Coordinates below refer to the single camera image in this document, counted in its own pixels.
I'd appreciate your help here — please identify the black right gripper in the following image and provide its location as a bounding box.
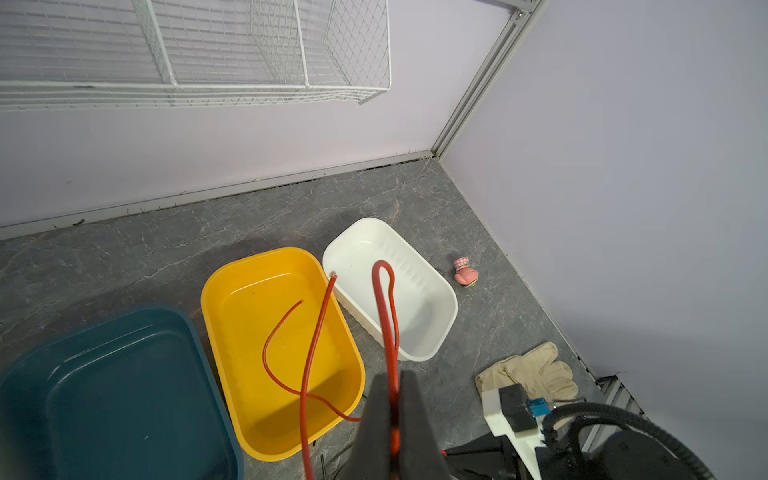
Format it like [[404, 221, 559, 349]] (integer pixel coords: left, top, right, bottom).
[[443, 434, 531, 480]]

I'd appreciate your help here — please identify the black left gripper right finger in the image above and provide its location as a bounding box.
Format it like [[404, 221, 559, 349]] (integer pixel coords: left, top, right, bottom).
[[397, 371, 450, 480]]

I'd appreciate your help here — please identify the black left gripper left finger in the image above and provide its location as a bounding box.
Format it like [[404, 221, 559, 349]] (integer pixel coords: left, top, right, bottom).
[[340, 374, 395, 480]]

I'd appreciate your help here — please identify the red cable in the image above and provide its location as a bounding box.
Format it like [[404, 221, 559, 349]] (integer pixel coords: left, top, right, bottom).
[[261, 259, 402, 480]]

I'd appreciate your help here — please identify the beige work glove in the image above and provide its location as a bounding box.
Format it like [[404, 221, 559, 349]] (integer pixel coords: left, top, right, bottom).
[[475, 341, 579, 403]]

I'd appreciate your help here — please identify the yellow plastic tub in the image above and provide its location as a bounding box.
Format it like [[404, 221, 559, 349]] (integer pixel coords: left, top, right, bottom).
[[201, 247, 365, 462]]

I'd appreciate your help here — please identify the white plastic tub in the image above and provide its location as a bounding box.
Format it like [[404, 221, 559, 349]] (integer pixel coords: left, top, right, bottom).
[[322, 217, 458, 362]]

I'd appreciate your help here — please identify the pink toy figure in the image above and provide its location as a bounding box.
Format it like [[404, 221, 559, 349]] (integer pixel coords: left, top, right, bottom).
[[454, 257, 479, 287]]

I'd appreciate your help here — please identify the teal plastic tub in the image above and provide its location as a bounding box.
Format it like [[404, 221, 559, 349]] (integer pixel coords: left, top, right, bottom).
[[1, 306, 244, 479]]

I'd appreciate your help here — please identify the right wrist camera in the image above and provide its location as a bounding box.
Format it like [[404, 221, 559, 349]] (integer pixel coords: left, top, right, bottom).
[[481, 384, 552, 480]]

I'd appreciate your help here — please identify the white wire shelf basket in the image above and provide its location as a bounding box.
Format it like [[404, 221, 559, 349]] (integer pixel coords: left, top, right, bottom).
[[1, 0, 392, 111]]

